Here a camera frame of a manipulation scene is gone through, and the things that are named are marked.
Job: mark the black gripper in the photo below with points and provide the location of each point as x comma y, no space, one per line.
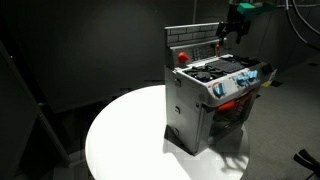
235,15

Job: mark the small orange stove button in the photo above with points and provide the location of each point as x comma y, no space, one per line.
218,49

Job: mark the blue stove knob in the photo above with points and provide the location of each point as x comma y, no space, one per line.
219,89
242,79
252,75

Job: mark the large orange stove button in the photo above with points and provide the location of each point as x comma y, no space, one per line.
182,57

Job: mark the grey toy stove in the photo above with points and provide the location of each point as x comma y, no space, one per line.
186,110

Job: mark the yellow tag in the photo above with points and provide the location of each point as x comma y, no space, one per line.
266,83

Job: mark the dark diagonal metal strut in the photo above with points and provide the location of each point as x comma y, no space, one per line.
40,113

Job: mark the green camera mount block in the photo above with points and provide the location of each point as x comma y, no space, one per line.
250,8

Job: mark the round white pedestal table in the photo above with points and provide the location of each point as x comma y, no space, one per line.
133,140

